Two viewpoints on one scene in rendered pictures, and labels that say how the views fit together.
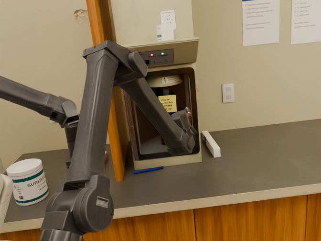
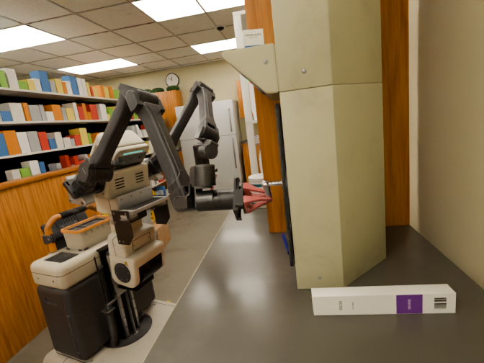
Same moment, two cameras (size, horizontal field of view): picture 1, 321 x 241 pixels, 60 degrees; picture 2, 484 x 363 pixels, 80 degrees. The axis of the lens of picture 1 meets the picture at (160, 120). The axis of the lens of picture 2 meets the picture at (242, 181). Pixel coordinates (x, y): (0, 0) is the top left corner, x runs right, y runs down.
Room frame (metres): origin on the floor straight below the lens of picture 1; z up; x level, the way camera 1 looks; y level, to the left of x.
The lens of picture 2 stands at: (1.23, -0.82, 1.36)
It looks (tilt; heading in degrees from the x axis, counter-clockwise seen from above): 12 degrees down; 102
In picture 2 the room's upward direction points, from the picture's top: 7 degrees counter-clockwise
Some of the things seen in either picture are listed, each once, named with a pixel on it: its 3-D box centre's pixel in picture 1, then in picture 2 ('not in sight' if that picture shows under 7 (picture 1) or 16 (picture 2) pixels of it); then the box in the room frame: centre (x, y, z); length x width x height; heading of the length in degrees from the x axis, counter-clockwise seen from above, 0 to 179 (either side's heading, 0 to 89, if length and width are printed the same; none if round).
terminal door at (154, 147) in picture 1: (163, 115); (284, 177); (1.19, -0.01, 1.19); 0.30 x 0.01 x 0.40; 91
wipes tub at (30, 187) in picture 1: (28, 181); (262, 189); (1.05, 0.57, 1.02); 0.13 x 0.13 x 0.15
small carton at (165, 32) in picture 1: (165, 32); (252, 45); (1.15, -0.05, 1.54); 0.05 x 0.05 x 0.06; 18
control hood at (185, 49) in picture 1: (157, 54); (257, 81); (1.14, -0.02, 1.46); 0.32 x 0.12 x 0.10; 92
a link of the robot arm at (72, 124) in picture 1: (76, 131); (201, 150); (0.86, 0.27, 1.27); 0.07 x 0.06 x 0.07; 132
